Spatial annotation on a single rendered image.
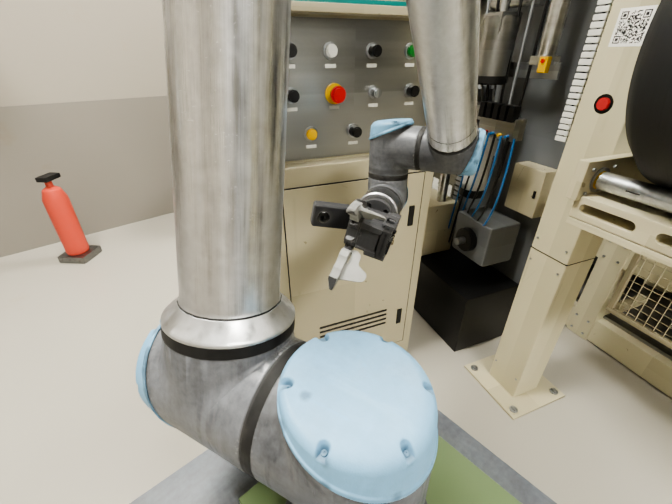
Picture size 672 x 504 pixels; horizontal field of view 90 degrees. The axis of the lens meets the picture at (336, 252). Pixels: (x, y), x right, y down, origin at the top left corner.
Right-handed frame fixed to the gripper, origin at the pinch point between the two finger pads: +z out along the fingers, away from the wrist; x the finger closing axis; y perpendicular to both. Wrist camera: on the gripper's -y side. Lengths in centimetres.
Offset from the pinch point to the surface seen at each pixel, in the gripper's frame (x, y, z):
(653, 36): -41, 36, -36
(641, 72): -36, 38, -37
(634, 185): -17, 52, -46
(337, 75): -21, -22, -51
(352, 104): -15, -17, -54
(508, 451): 74, 68, -42
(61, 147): 70, -221, -116
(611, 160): -19, 49, -54
